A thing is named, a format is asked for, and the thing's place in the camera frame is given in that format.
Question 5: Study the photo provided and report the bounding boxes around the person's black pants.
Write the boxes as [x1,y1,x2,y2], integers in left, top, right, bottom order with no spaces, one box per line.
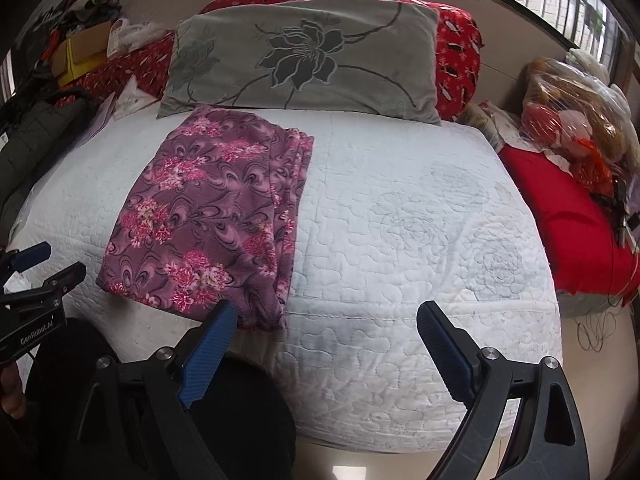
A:
[22,317,297,480]

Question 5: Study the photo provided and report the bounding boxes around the pale printed cloth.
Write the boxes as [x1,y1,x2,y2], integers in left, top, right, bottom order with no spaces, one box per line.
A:
[462,101,523,153]

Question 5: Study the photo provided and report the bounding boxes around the white plastic bag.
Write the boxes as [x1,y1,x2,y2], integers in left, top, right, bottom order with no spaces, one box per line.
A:
[107,19,171,53]

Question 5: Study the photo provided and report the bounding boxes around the white paper sheet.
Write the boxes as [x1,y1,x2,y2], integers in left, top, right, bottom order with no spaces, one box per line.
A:
[75,77,156,146]

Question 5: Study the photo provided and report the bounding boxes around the purple floral blouse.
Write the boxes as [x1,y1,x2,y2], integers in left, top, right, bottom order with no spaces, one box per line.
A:
[96,106,315,332]

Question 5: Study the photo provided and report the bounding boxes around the yellow box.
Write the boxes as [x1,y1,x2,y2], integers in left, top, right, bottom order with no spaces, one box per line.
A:
[54,40,108,86]

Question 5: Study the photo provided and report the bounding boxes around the grey flower print pillow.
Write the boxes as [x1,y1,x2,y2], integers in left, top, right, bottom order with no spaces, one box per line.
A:
[156,0,443,126]

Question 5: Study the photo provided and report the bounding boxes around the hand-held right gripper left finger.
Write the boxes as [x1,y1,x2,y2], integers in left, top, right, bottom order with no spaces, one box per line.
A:
[65,300,238,480]

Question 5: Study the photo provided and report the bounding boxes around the thin dark cable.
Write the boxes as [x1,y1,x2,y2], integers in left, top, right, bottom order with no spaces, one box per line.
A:
[577,305,623,353]

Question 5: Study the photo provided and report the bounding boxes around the white quilted bedspread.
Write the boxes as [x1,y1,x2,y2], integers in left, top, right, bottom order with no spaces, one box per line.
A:
[7,105,563,453]

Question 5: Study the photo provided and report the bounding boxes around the pile of mixed clothes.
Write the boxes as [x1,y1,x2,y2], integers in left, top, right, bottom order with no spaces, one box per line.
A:
[47,0,123,36]

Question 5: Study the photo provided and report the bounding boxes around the person's left hand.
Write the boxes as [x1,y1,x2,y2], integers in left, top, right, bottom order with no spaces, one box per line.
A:
[0,360,27,420]

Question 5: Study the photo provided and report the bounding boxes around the dark grey padded jacket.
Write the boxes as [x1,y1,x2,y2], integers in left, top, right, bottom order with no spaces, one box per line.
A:
[0,87,101,231]

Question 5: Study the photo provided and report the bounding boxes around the clear bag of plush toys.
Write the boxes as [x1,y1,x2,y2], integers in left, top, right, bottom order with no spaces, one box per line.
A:
[520,57,640,181]

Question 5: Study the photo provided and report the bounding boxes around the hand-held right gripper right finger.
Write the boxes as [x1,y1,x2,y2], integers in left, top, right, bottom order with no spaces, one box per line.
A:
[416,301,588,480]

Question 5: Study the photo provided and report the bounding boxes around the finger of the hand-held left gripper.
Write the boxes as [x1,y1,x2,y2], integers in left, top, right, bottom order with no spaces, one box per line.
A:
[0,241,52,281]
[0,261,87,311]

